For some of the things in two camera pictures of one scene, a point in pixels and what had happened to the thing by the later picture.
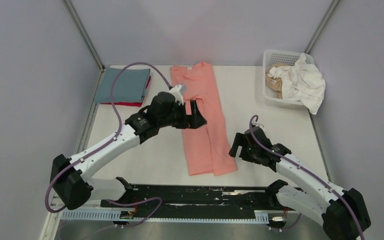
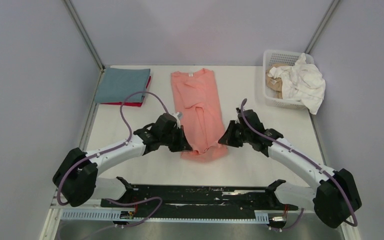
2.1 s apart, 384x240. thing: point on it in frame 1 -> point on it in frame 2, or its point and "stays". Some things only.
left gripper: x=194 y=120 -> x=182 y=144
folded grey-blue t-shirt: x=129 y=86 stays
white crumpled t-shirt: x=302 y=82 stays
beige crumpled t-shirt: x=274 y=84 stays
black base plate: x=158 y=201 stays
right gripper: x=238 y=140 -> x=227 y=138
